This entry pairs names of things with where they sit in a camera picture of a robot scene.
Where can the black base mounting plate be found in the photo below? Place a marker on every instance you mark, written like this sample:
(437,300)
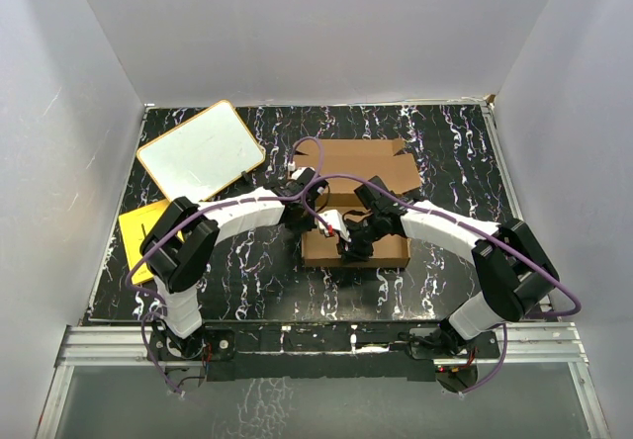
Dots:
(417,353)

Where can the aluminium rail frame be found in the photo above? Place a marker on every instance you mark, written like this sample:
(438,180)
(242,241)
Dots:
(104,388)

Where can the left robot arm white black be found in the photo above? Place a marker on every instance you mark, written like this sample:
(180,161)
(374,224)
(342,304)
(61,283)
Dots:
(179,247)

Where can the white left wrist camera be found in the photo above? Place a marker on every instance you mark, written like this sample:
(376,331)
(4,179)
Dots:
(300,175)

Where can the brown cardboard box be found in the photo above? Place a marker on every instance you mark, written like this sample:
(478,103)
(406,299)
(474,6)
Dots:
(382,161)

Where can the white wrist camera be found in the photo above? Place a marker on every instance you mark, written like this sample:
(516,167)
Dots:
(300,175)
(330,223)

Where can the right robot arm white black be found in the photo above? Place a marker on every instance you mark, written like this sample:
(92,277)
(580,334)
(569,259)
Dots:
(513,271)

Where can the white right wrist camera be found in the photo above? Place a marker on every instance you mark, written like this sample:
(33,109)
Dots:
(330,223)

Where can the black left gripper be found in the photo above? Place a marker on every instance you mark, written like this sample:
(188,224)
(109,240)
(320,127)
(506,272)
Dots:
(301,226)

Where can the whiteboard with orange frame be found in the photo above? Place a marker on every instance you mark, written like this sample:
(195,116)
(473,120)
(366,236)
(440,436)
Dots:
(203,155)

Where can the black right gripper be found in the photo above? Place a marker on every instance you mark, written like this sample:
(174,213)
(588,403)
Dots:
(354,251)

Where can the yellow notebook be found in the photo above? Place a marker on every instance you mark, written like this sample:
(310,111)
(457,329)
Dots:
(136,225)

